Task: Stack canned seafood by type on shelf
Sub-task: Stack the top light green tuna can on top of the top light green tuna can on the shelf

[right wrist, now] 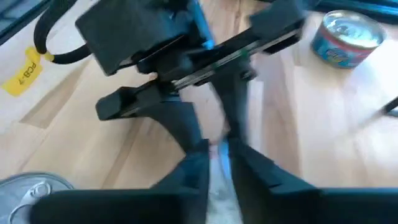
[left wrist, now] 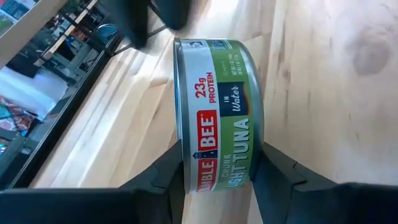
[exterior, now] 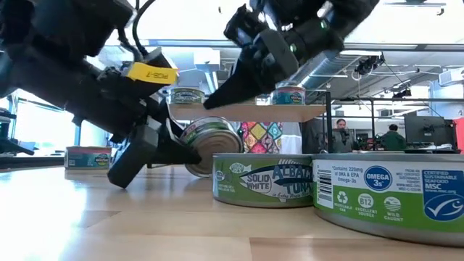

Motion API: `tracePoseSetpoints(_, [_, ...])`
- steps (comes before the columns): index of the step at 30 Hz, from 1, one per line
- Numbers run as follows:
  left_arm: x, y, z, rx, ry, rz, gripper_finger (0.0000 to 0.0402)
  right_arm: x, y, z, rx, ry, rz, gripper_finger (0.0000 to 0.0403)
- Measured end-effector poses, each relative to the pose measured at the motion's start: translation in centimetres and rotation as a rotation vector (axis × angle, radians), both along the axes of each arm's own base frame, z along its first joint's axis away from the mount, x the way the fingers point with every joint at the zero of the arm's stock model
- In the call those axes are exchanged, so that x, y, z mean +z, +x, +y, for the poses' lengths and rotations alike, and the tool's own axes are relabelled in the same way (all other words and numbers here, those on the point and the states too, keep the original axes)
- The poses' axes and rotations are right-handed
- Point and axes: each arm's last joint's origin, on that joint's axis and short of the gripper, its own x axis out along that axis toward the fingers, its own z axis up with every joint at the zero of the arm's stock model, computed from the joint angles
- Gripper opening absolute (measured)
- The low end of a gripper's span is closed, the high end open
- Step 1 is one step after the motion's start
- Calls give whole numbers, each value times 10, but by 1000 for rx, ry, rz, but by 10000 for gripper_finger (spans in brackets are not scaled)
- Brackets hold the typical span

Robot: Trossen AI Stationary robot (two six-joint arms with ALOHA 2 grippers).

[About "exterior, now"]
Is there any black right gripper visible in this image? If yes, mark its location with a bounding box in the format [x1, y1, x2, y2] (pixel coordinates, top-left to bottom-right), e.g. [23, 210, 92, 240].
[202, 17, 345, 110]

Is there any green Wild Planet tuna can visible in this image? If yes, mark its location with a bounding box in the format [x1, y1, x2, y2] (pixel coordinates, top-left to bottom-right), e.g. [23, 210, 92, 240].
[169, 86, 206, 106]
[212, 152, 315, 209]
[312, 152, 464, 249]

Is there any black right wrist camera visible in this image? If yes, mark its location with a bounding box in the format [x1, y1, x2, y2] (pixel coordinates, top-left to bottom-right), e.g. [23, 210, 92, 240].
[223, 2, 271, 50]

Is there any black computer monitor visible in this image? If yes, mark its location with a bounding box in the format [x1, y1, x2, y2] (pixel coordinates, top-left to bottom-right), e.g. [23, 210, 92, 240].
[404, 115, 456, 148]

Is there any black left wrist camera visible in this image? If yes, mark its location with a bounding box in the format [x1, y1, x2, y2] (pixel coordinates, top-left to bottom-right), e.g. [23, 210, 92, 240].
[125, 46, 179, 99]

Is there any Bumble Bee tuna can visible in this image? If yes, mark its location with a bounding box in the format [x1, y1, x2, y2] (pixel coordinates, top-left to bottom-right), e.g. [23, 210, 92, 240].
[180, 115, 244, 178]

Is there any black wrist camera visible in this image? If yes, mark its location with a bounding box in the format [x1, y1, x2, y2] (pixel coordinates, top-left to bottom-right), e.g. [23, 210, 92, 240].
[223, 2, 271, 50]
[125, 46, 179, 99]

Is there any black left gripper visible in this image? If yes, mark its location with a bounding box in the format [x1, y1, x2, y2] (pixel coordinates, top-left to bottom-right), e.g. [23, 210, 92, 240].
[72, 72, 202, 190]

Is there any yellow label tag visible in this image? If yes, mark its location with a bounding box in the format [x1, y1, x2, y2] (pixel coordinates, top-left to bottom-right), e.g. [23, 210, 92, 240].
[125, 61, 179, 86]

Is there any black angled stand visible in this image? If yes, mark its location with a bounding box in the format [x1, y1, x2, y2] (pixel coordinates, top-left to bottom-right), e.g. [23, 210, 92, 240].
[0, 108, 36, 157]

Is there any red panel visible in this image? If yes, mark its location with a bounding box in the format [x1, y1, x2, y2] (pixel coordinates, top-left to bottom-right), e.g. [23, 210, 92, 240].
[452, 117, 464, 152]

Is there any white cloth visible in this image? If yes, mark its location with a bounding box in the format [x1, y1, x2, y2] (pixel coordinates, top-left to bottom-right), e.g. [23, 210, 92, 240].
[281, 122, 304, 155]

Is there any blue Wild Planet can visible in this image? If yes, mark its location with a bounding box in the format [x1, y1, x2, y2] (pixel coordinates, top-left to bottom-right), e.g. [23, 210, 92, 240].
[64, 146, 112, 170]
[270, 85, 307, 107]

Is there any colourful patterned cloth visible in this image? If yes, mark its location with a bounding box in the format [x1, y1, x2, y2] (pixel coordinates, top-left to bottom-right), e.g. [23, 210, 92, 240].
[239, 121, 284, 154]

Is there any silver ventilation duct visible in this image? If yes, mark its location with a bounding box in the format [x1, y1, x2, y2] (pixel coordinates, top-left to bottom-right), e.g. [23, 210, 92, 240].
[289, 50, 360, 91]

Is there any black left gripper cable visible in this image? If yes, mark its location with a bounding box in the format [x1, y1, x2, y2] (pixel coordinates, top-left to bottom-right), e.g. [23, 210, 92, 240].
[116, 0, 157, 62]

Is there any person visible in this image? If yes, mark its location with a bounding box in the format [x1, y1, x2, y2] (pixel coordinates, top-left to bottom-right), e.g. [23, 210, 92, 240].
[331, 117, 355, 153]
[380, 123, 407, 152]

